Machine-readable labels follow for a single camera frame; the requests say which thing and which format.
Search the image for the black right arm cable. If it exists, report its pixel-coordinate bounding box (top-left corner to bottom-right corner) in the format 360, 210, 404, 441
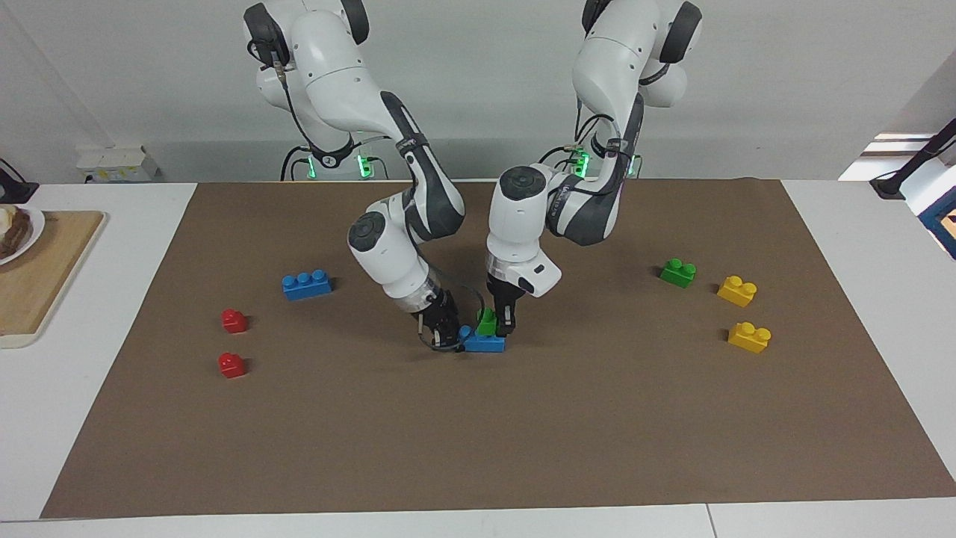
269, 60, 318, 182

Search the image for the blue box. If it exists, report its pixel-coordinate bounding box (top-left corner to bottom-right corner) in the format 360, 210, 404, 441
917, 185, 956, 262

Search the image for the black stand base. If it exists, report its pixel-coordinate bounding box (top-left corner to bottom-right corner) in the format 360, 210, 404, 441
0, 158, 40, 205

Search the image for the white power strip box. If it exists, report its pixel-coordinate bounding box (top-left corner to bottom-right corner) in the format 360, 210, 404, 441
75, 145, 160, 185

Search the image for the brown food on plate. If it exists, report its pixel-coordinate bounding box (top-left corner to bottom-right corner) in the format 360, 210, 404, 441
0, 207, 33, 259

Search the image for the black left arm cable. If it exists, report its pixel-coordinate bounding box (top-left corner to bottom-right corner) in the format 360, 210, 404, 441
538, 64, 643, 167

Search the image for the blue three-stud toy brick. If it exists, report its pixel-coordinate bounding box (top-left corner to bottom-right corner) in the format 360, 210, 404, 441
458, 325, 507, 354
282, 270, 333, 302

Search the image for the white plate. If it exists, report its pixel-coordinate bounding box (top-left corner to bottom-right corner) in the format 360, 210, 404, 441
0, 205, 46, 267

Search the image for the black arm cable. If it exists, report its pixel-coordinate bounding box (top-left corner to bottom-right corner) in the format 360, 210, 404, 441
538, 64, 643, 167
269, 60, 318, 182

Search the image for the wooden cutting board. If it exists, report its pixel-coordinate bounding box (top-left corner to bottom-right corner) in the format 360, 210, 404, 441
0, 211, 106, 350

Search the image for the yellow two-stud toy brick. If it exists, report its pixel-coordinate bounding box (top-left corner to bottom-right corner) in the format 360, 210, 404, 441
717, 275, 758, 308
727, 321, 772, 354

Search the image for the black angled lamp stand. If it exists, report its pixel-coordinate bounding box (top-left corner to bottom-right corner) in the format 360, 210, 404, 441
869, 118, 956, 201

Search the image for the brown table mat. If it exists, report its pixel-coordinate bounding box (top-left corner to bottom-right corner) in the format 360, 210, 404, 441
41, 179, 956, 520

